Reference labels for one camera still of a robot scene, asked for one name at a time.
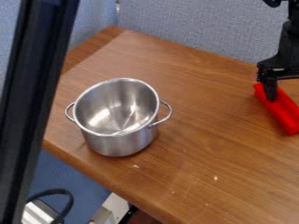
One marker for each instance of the black foreground arm link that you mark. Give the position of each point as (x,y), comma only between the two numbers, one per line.
(41,45)

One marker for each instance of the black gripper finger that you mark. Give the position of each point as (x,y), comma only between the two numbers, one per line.
(270,88)

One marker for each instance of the red plastic block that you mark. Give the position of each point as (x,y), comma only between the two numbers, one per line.
(282,108)

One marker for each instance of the white device with black pad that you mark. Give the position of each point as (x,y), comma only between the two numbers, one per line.
(39,213)

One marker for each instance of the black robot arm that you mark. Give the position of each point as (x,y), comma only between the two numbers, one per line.
(293,15)

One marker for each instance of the white table leg bracket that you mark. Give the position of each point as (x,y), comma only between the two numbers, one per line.
(113,211)

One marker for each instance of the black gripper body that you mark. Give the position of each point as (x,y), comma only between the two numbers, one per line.
(282,66)

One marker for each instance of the stainless steel pot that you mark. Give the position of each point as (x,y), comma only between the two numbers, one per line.
(115,113)

